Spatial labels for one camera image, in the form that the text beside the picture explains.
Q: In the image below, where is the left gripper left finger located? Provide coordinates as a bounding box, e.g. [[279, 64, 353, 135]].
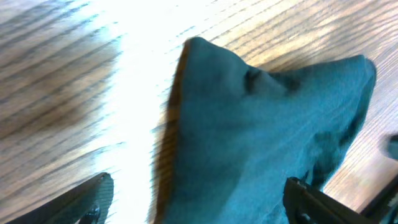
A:
[[9, 172, 114, 224]]

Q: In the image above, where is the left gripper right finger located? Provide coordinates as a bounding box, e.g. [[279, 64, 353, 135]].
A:
[[283, 177, 373, 224]]

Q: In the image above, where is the black Nike t-shirt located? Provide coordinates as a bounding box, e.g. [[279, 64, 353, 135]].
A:
[[155, 37, 377, 224]]

